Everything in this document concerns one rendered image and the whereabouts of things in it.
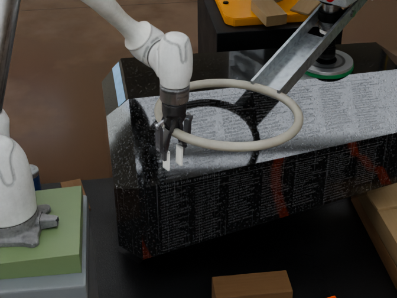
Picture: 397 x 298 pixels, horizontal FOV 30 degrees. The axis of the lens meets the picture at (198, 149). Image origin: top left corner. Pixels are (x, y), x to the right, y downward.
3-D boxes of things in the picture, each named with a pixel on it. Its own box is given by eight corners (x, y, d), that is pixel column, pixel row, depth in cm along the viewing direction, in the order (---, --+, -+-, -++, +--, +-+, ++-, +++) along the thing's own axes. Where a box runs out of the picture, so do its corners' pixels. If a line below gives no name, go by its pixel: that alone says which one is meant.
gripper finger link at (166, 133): (176, 120, 226) (173, 120, 226) (168, 154, 230) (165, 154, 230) (169, 116, 229) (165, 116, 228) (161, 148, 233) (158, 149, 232)
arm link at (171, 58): (199, 86, 221) (176, 70, 230) (201, 37, 213) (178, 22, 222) (167, 93, 216) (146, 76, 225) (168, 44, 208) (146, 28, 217)
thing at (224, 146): (213, 73, 274) (214, 65, 272) (329, 115, 249) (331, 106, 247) (123, 117, 240) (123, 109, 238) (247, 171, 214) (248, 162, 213)
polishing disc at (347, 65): (322, 45, 303) (322, 43, 302) (364, 63, 290) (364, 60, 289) (286, 61, 291) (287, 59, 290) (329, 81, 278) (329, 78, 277)
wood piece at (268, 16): (250, 10, 349) (251, 0, 346) (270, 8, 351) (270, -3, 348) (266, 27, 333) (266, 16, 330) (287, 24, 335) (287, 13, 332)
